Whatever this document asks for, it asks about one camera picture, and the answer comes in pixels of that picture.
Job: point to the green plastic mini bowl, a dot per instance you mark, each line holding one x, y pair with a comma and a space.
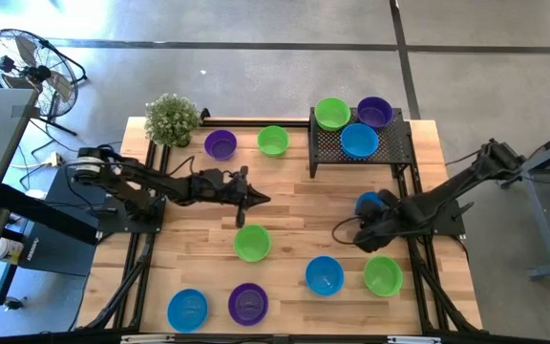
252, 242
273, 141
383, 276
332, 114

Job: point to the black caster wheel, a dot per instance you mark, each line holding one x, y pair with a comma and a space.
13, 303

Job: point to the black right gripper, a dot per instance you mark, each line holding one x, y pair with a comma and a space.
375, 234

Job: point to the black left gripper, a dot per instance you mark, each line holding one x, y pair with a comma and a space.
222, 188

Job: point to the white frame bracket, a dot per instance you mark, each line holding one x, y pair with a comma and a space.
146, 338
413, 339

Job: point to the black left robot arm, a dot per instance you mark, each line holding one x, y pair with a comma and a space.
160, 184

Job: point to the purple plastic mini bowl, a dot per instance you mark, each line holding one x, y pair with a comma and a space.
375, 112
248, 304
220, 144

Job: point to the blue plastic mini bowl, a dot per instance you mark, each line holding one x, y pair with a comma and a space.
365, 200
359, 141
324, 275
187, 310

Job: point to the white jar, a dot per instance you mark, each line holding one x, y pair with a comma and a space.
8, 251

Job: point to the black perforated metal shelf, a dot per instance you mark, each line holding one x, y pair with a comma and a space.
394, 148

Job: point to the black aluminium frame rail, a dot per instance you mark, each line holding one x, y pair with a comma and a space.
332, 340
256, 122

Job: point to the white power strip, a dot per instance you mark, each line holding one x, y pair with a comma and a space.
54, 159

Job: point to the small black clamp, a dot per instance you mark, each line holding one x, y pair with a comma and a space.
205, 113

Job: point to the black aluminium side frame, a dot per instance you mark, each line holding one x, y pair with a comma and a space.
420, 267
142, 243

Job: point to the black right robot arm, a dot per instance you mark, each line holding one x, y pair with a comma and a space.
456, 184

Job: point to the black desk beam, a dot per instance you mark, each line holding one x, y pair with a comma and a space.
41, 215

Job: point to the black computer tower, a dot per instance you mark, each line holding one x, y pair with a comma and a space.
55, 248

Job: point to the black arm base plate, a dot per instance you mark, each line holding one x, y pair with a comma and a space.
447, 224
112, 222

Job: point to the black floor fan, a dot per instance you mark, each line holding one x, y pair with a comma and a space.
36, 72

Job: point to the small potted green plant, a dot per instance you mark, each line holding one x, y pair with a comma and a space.
172, 119

